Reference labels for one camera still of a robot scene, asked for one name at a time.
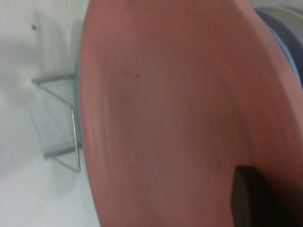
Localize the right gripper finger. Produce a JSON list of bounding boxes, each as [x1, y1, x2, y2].
[[230, 165, 292, 227]]

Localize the teal green plate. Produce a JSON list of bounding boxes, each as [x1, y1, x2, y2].
[[73, 56, 83, 148]]

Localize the pink round plate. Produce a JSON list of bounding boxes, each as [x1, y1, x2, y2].
[[79, 0, 303, 227]]

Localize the bright blue plate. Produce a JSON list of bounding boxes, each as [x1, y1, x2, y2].
[[257, 10, 303, 89]]

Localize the beige plate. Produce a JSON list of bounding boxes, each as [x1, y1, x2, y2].
[[257, 6, 303, 24]]

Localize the metal wire plate rack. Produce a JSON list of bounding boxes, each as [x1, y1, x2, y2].
[[32, 73, 82, 172]]

